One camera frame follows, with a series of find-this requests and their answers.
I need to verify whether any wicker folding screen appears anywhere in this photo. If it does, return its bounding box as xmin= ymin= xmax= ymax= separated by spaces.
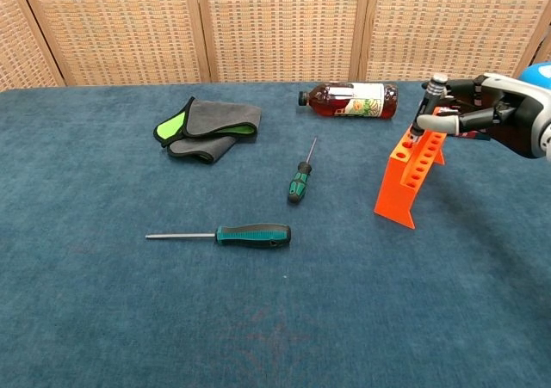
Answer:
xmin=0 ymin=0 xmax=551 ymax=92

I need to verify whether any silver black precision screwdriver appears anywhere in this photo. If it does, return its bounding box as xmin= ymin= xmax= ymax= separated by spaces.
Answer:
xmin=407 ymin=72 xmax=449 ymax=145

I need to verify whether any light blue plastic object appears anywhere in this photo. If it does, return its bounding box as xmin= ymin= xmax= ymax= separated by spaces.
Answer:
xmin=517 ymin=61 xmax=551 ymax=93

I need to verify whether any orange tool rack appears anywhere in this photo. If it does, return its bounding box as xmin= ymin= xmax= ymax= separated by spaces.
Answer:
xmin=373 ymin=106 xmax=448 ymax=231

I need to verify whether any small green black screwdriver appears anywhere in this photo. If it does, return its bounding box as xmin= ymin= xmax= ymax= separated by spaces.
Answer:
xmin=287 ymin=137 xmax=319 ymax=205

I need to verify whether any brown tea bottle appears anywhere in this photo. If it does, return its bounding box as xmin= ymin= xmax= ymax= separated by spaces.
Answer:
xmin=297 ymin=82 xmax=399 ymax=120

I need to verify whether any grey green folded cloth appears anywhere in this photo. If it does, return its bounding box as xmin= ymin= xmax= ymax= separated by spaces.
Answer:
xmin=153 ymin=96 xmax=263 ymax=165

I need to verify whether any large teal black screwdriver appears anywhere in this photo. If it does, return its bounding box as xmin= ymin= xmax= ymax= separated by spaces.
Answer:
xmin=145 ymin=223 xmax=293 ymax=250

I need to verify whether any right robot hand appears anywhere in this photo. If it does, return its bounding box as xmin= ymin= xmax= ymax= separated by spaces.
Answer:
xmin=414 ymin=72 xmax=551 ymax=159

